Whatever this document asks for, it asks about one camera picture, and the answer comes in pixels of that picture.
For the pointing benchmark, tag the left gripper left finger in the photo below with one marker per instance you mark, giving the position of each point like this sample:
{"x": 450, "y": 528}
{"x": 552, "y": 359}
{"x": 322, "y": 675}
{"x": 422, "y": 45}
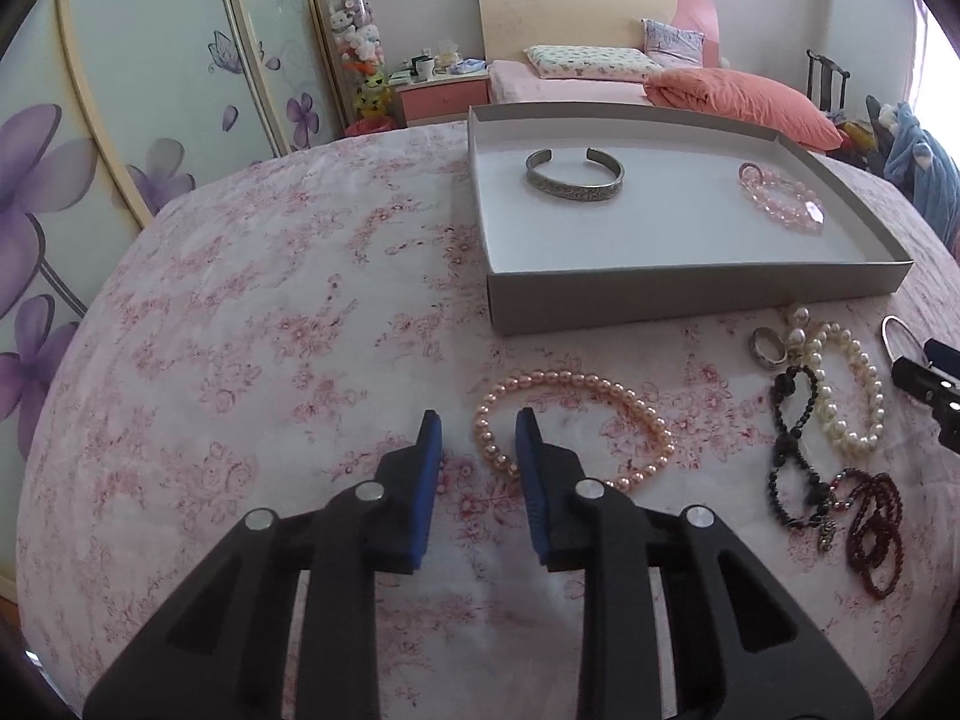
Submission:
{"x": 283, "y": 605}

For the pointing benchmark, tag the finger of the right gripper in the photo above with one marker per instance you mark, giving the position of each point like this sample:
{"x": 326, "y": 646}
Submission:
{"x": 935, "y": 392}
{"x": 942, "y": 357}

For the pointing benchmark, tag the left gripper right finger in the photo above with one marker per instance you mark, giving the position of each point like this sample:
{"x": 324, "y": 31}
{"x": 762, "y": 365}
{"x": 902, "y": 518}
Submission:
{"x": 680, "y": 618}

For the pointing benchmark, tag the thin silver bangle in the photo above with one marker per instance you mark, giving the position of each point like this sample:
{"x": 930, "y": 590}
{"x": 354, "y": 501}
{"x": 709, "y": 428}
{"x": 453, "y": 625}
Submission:
{"x": 899, "y": 341}

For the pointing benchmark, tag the wide silver cuff bangle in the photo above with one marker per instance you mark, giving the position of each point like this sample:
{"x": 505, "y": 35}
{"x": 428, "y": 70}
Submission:
{"x": 596, "y": 177}

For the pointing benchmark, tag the blue plush garment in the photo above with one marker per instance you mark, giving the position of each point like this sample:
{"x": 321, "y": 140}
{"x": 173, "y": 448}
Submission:
{"x": 918, "y": 165}

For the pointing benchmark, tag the pink floral bedsheet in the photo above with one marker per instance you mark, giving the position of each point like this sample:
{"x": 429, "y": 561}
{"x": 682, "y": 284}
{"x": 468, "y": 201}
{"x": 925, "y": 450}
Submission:
{"x": 271, "y": 336}

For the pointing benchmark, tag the grey cardboard tray box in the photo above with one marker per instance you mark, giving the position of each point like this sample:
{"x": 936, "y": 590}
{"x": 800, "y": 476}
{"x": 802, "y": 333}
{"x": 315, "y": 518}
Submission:
{"x": 714, "y": 216}

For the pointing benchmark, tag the dark wooden chair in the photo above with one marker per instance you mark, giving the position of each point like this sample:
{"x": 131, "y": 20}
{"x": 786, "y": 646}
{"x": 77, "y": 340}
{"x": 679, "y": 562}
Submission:
{"x": 826, "y": 82}

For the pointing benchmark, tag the orange pillow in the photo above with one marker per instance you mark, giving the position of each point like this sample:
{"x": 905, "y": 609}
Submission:
{"x": 745, "y": 98}

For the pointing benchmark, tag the purple patterned pillow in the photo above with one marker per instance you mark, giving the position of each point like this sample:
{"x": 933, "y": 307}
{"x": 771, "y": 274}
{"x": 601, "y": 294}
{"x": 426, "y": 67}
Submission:
{"x": 672, "y": 47}

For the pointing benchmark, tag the pink nightstand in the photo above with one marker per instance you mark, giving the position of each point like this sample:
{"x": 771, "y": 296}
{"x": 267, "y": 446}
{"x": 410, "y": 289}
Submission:
{"x": 442, "y": 99}

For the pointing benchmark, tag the floral white pillow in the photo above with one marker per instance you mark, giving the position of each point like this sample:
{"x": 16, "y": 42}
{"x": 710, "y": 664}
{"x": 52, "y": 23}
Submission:
{"x": 593, "y": 63}

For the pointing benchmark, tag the white mug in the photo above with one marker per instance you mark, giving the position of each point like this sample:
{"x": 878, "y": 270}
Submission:
{"x": 423, "y": 69}

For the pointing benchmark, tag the plush toy display tube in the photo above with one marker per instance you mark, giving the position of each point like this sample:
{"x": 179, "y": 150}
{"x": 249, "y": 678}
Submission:
{"x": 356, "y": 45}

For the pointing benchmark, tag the floral sliding wardrobe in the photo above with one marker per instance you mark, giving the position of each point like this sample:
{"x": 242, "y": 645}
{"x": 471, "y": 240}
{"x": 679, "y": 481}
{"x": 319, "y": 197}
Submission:
{"x": 110, "y": 110}

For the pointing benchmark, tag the beige pink headboard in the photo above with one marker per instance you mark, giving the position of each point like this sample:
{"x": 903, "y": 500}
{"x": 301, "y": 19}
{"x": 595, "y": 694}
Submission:
{"x": 509, "y": 27}

